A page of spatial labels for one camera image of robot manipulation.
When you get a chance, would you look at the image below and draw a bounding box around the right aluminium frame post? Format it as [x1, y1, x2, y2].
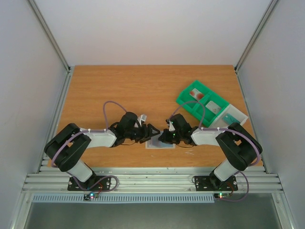
[234, 0, 279, 73]

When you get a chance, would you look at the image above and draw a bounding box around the grey card in tray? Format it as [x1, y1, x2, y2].
[205, 101, 222, 115]

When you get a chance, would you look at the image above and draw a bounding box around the small circuit board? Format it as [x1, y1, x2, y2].
[214, 192, 233, 199]
[83, 193, 99, 201]

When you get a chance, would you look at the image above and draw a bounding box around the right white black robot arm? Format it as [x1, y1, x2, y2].
[158, 114, 263, 190]

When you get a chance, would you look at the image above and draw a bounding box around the left small circuit board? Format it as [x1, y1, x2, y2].
[83, 193, 99, 201]

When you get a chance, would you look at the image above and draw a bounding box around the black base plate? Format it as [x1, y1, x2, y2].
[192, 176, 238, 191]
[67, 176, 114, 191]

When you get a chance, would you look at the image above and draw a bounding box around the red white card in tray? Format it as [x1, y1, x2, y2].
[189, 88, 204, 101]

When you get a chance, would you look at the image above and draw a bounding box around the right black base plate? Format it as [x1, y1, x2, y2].
[192, 176, 238, 191]

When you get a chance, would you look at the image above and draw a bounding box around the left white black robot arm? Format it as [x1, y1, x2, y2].
[44, 112, 160, 190]

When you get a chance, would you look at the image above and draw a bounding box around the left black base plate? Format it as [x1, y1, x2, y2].
[67, 176, 114, 191]

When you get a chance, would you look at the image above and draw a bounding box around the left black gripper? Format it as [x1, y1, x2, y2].
[125, 124, 161, 144]

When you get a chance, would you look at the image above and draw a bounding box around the teal card in tray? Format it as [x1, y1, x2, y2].
[222, 113, 238, 125]

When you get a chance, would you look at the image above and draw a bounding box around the beige card holder wallet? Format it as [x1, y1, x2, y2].
[145, 134, 175, 149]

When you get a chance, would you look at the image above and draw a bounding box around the right small circuit board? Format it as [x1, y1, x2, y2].
[214, 192, 233, 199]

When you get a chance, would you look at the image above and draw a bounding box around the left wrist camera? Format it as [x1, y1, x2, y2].
[134, 114, 147, 128]

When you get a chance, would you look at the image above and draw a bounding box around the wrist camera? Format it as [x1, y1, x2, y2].
[134, 114, 147, 128]
[165, 119, 175, 132]

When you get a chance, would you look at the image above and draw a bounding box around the aluminium rail frame front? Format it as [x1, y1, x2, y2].
[22, 166, 284, 194]

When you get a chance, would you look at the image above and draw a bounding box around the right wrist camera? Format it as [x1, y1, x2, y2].
[165, 119, 175, 132]

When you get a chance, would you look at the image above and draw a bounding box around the left aluminium frame post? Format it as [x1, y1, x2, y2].
[26, 0, 72, 73]

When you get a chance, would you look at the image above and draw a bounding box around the grey slotted cable duct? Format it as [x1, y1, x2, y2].
[32, 193, 214, 204]

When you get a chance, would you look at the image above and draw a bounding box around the aluminium frame post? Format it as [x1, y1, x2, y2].
[26, 0, 72, 73]
[234, 0, 279, 73]

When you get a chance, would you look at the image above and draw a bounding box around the green plastic sorting tray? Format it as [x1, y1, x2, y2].
[176, 80, 229, 127]

